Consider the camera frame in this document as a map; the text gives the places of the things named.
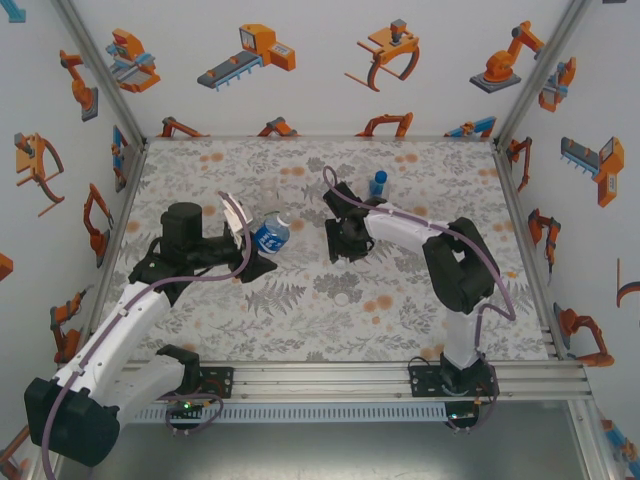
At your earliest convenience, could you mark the floral patterned table mat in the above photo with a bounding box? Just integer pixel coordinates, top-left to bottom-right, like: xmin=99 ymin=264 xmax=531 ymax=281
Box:
xmin=92 ymin=137 xmax=556 ymax=364

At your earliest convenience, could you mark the slotted grey cable duct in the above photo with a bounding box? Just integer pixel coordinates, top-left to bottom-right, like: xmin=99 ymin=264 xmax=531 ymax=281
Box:
xmin=134 ymin=403 xmax=447 ymax=424

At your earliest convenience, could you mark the aluminium side rail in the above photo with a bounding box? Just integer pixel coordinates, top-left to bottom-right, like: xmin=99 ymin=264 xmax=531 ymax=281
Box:
xmin=492 ymin=142 xmax=576 ymax=362
xmin=74 ymin=142 xmax=150 ymax=364

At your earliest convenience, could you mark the clear bottle dark blue label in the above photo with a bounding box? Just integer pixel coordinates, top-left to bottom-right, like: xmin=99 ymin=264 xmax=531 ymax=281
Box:
xmin=252 ymin=209 xmax=294 ymax=257

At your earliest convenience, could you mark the aluminium front rail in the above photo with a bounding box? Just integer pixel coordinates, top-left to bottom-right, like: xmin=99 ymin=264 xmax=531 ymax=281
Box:
xmin=54 ymin=360 xmax=601 ymax=402

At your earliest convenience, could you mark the small bottle blue cap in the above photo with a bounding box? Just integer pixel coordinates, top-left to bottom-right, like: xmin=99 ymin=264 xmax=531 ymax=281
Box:
xmin=368 ymin=169 xmax=392 ymax=202

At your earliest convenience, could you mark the aluminium frame post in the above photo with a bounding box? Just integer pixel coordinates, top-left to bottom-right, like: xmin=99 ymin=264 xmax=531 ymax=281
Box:
xmin=493 ymin=0 xmax=596 ymax=149
xmin=567 ymin=399 xmax=624 ymax=480
xmin=49 ymin=0 xmax=150 ymax=149

